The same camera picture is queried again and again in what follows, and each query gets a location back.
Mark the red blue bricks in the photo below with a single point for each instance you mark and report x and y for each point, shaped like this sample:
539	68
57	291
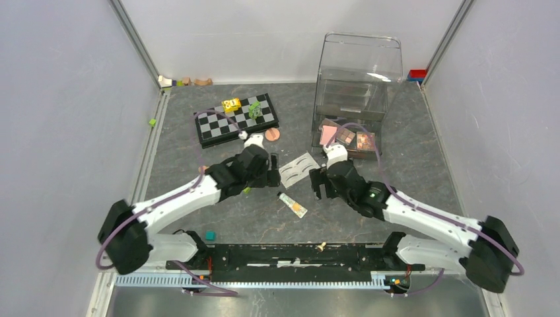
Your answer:
417	75

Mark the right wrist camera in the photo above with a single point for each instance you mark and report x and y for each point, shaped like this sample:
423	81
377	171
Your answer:
335	153

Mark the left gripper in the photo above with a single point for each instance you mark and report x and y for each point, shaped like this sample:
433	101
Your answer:
269	177

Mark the brown eyeshadow palette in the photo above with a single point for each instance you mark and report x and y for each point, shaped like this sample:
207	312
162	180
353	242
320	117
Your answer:
344	136

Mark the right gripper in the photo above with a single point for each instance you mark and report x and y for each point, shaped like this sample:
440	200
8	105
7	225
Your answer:
317	179

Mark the white eyebrow stencil card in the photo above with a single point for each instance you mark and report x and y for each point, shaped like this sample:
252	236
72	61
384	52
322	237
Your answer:
297	169

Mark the peach powder puff brush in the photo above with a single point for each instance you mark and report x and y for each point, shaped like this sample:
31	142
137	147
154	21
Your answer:
272	134

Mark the pink sponge pad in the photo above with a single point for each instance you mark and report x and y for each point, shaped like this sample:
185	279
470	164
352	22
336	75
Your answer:
327	132

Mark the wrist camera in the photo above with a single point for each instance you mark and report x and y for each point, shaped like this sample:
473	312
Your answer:
251	139
335	153

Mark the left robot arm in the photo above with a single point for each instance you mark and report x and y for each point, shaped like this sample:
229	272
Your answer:
131	236

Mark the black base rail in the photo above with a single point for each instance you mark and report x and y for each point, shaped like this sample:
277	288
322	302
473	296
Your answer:
335	262

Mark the clear acrylic makeup organizer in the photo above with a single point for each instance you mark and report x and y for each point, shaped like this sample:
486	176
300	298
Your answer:
359	77

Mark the yellow toy block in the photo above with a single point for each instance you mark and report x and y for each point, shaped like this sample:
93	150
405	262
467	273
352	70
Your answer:
231	105

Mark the wooden blocks in corner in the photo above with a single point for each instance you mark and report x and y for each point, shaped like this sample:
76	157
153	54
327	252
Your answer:
186	81

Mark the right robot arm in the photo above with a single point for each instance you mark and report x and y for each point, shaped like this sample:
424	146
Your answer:
483	250

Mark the green toy block on chessboard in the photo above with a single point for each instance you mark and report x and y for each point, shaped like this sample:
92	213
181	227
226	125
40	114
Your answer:
255	110

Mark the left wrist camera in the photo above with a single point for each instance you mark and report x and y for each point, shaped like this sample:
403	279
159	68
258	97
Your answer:
251	139

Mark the small clear eyeshadow palette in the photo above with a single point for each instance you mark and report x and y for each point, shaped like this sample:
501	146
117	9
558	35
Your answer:
364	142

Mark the white chess pawn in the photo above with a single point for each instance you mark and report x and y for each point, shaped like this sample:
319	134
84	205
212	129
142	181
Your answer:
321	247

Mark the white cream tube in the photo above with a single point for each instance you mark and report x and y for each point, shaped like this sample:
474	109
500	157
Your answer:
294	206

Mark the black white chessboard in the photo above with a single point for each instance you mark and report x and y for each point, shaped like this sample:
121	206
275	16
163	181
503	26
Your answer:
215	127

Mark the teal cube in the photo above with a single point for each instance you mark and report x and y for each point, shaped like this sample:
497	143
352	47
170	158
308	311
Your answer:
210	236

